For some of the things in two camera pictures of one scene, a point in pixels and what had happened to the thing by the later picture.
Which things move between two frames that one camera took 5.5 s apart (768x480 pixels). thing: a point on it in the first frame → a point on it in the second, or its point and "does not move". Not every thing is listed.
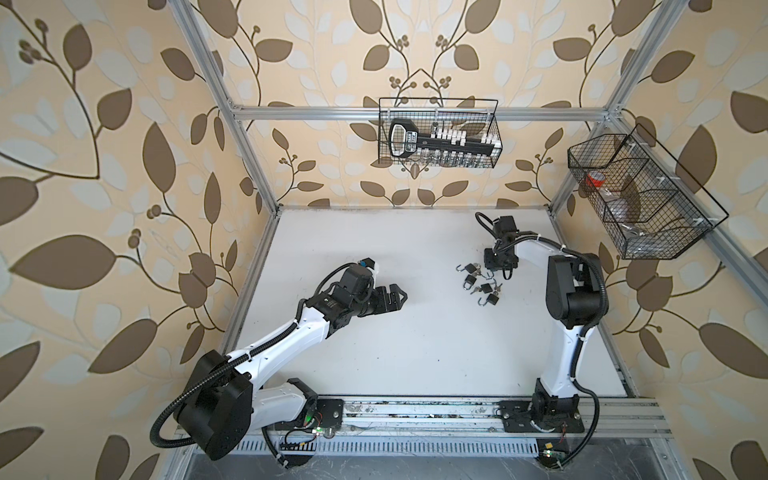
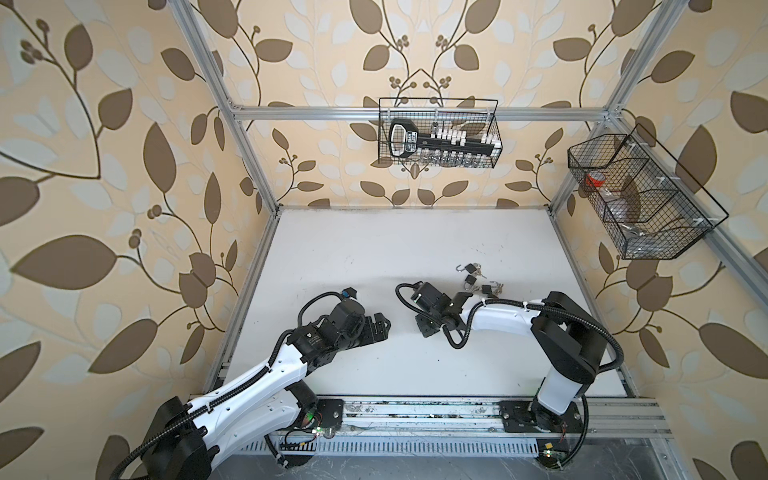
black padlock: [469, 281] does not move
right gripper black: [490, 264] → [424, 329]
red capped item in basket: [595, 178] does not move
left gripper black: [386, 306] → [371, 335]
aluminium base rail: [446, 426] does not move
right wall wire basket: [645, 201] does not move
